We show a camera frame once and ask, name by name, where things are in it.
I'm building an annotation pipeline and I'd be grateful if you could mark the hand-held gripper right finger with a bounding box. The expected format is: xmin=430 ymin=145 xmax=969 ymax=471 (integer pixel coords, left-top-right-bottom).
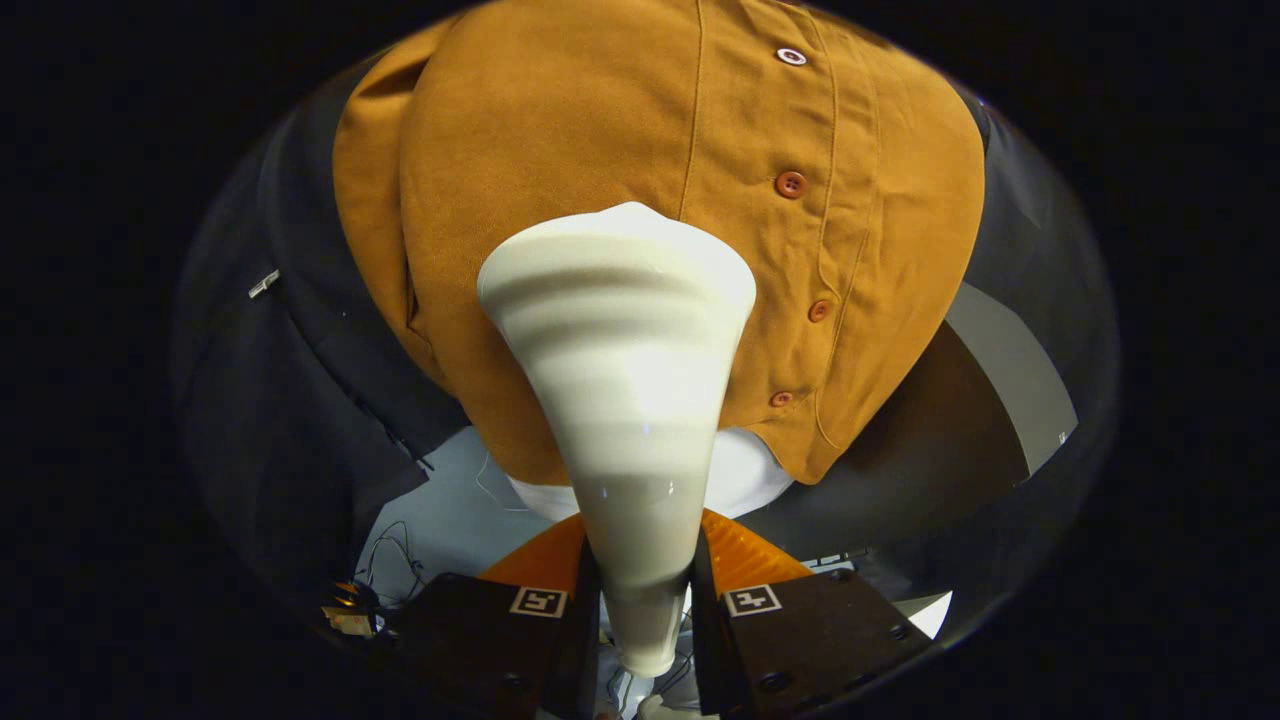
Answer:
xmin=689 ymin=506 xmax=937 ymax=718

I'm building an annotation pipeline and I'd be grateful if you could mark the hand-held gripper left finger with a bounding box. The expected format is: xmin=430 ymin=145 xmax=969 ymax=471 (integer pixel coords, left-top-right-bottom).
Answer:
xmin=383 ymin=512 xmax=603 ymax=720

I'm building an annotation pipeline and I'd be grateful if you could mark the orange-brown button shirt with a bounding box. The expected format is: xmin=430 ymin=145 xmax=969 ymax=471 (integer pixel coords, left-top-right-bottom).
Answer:
xmin=332 ymin=0 xmax=986 ymax=488

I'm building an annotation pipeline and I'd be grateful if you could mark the white mannequin torso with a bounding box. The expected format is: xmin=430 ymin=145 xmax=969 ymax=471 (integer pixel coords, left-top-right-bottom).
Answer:
xmin=505 ymin=425 xmax=797 ymax=522

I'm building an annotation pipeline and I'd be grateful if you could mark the thin black floor cable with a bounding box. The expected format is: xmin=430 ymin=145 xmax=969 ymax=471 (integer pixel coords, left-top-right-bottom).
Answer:
xmin=355 ymin=520 xmax=431 ymax=607

